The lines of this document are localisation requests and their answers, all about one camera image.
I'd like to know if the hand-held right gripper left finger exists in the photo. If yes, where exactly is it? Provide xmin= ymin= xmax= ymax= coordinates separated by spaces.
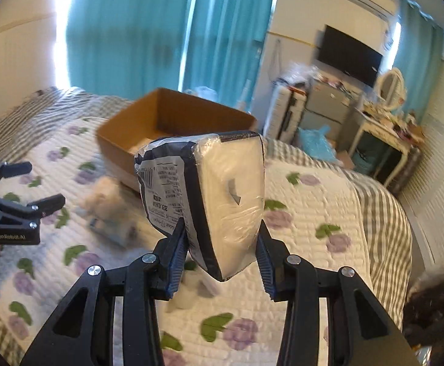
xmin=22 ymin=217 xmax=189 ymax=366

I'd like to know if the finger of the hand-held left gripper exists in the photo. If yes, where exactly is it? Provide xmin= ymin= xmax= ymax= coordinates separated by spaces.
xmin=0 ymin=194 xmax=66 ymax=229
xmin=0 ymin=159 xmax=33 ymax=188

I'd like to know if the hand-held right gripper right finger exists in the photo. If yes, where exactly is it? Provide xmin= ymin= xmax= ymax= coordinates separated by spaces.
xmin=255 ymin=226 xmax=423 ymax=366

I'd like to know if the plastic-wrapped tissue pack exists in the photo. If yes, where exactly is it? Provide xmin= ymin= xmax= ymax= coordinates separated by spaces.
xmin=134 ymin=131 xmax=266 ymax=282

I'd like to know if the brown cardboard box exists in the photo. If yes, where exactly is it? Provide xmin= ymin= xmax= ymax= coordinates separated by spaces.
xmin=96 ymin=88 xmax=258 ymax=191

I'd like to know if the floral quilted blanket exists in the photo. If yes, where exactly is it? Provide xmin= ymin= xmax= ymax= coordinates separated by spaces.
xmin=0 ymin=116 xmax=379 ymax=366

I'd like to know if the white plush toy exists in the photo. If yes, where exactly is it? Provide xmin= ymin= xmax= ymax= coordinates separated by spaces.
xmin=81 ymin=178 xmax=142 ymax=246

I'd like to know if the white floral quilt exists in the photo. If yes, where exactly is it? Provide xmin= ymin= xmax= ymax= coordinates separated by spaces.
xmin=0 ymin=87 xmax=413 ymax=330

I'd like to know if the blue plastic bag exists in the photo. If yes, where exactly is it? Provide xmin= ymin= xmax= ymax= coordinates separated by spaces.
xmin=297 ymin=124 xmax=339 ymax=164

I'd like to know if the white suitcase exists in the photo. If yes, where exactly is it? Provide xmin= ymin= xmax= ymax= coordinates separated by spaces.
xmin=265 ymin=82 xmax=307 ymax=143

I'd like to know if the grey drawer cabinet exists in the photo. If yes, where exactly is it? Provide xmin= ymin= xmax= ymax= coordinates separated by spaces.
xmin=297 ymin=78 xmax=356 ymax=147

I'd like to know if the teal curtain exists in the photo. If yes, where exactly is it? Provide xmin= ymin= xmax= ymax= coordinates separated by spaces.
xmin=392 ymin=0 xmax=444 ymax=124
xmin=179 ymin=0 xmax=283 ymax=115
xmin=66 ymin=0 xmax=194 ymax=102

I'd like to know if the white dressing table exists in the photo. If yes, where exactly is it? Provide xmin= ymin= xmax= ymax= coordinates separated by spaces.
xmin=348 ymin=99 xmax=424 ymax=195

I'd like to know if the oval vanity mirror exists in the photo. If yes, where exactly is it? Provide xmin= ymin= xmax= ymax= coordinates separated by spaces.
xmin=374 ymin=67 xmax=406 ymax=108

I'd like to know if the black wall television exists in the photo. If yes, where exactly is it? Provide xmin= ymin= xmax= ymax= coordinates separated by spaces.
xmin=317 ymin=24 xmax=383 ymax=88

